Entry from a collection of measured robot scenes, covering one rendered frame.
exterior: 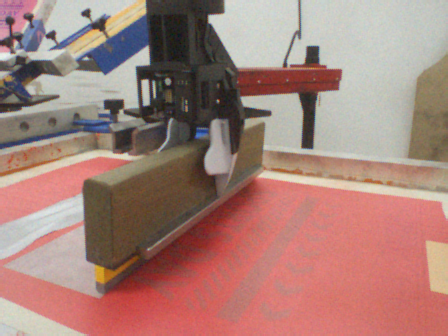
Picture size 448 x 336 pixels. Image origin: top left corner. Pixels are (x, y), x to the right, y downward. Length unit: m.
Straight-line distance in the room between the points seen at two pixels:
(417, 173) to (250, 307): 0.40
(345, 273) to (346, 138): 2.08
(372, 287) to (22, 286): 0.30
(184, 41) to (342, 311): 0.28
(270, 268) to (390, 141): 2.08
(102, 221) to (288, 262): 0.18
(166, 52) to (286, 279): 0.23
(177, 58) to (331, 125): 2.09
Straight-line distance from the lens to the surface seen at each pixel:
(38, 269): 0.41
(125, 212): 0.33
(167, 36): 0.38
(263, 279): 0.36
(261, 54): 2.53
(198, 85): 0.37
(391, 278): 0.40
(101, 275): 0.35
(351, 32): 2.41
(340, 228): 0.48
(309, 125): 1.94
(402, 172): 0.66
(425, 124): 2.34
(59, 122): 0.91
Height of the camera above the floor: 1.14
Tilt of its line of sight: 15 degrees down
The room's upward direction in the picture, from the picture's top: straight up
